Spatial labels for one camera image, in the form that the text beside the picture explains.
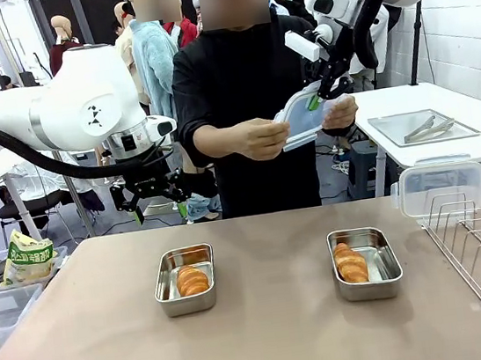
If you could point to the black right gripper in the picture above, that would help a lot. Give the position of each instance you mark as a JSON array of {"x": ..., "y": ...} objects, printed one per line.
[{"x": 332, "y": 66}]

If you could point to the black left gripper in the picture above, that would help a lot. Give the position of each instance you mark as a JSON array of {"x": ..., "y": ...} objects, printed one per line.
[{"x": 148, "y": 183}]

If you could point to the clear plastic snap lid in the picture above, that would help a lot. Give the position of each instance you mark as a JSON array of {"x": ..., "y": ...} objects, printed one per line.
[
  {"x": 443, "y": 186},
  {"x": 301, "y": 121}
]

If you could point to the golden croissant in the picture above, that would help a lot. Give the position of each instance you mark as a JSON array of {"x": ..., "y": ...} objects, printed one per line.
[
  {"x": 350, "y": 263},
  {"x": 191, "y": 280}
]

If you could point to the rectangular stainless steel container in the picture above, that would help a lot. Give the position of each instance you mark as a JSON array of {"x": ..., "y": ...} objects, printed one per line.
[
  {"x": 166, "y": 287},
  {"x": 381, "y": 259}
]

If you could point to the person's right forearm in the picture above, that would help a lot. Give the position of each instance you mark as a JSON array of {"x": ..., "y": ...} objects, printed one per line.
[{"x": 215, "y": 139}]

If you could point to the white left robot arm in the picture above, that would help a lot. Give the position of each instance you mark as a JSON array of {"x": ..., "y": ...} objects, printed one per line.
[{"x": 71, "y": 104}]

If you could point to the person's left hand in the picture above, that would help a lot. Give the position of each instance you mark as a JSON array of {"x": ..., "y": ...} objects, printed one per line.
[{"x": 340, "y": 111}]

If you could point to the person's right hand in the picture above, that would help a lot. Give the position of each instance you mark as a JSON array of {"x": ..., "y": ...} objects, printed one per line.
[{"x": 261, "y": 137}]

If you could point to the flat metal tray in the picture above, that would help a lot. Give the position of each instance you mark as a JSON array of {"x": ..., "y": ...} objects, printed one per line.
[{"x": 393, "y": 129}]

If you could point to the silver pole stand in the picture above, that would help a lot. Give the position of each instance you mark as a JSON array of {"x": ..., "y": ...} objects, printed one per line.
[{"x": 82, "y": 209}]

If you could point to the grey plastic stool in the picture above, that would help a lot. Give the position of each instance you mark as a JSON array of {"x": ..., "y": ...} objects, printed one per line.
[{"x": 366, "y": 172}]

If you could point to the person in black shirt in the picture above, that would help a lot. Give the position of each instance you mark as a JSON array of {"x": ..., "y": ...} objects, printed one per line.
[{"x": 236, "y": 83}]

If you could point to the mannequin in black coat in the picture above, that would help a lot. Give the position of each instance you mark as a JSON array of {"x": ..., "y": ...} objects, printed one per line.
[{"x": 288, "y": 5}]

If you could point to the tall black tripod stand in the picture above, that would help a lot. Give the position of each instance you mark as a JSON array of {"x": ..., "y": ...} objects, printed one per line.
[{"x": 417, "y": 45}]

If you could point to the metal tongs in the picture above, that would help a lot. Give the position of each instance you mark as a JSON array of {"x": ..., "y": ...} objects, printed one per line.
[{"x": 426, "y": 129}]

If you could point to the black round chair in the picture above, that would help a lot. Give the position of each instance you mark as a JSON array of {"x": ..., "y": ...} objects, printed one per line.
[{"x": 27, "y": 208}]

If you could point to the green and white snack bag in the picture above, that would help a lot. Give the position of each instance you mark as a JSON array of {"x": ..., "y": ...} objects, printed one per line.
[{"x": 27, "y": 261}]

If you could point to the mannequin in light blue fleece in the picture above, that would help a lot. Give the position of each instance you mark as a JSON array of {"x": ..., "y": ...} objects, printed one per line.
[{"x": 157, "y": 66}]

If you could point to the mannequin in red jacket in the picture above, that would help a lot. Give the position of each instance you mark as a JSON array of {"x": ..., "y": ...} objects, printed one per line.
[{"x": 185, "y": 29}]

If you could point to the mannequin in beige jacket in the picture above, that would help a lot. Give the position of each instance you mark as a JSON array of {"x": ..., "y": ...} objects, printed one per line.
[{"x": 125, "y": 48}]

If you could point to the clear plastic storage bin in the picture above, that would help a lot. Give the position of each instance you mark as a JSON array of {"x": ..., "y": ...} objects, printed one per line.
[{"x": 5, "y": 315}]

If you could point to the mannequin in maroon sweater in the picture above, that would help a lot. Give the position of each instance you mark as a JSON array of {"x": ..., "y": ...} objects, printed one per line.
[{"x": 60, "y": 44}]

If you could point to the seated person in black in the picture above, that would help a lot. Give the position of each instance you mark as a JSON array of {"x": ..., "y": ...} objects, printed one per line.
[{"x": 8, "y": 82}]

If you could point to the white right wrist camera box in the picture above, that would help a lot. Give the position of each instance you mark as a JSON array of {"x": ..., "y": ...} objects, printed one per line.
[{"x": 301, "y": 44}]

